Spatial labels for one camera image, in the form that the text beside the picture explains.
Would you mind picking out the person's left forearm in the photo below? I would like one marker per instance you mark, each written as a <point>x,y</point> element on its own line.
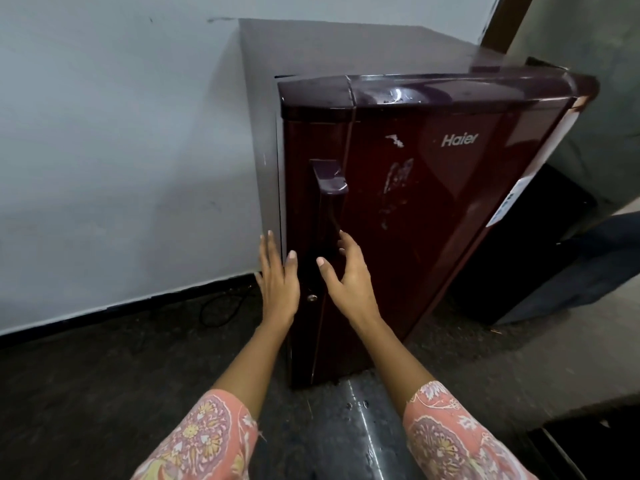
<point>250,369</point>

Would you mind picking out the pink floral sleeve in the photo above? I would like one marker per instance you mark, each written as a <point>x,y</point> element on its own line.
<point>450,439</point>
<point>205,439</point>

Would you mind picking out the maroon Haier fridge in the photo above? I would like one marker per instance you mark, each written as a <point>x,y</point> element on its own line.
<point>425,194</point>

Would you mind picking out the brown wooden door frame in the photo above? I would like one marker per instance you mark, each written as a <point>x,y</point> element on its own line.
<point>505,19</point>

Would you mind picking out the person's left hand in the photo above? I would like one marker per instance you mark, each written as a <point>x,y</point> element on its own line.
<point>280,289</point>

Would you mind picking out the person's right hand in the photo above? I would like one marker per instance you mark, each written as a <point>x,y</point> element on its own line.
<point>352,289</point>

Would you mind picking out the person's right forearm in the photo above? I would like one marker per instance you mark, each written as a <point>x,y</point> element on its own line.
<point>395,364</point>

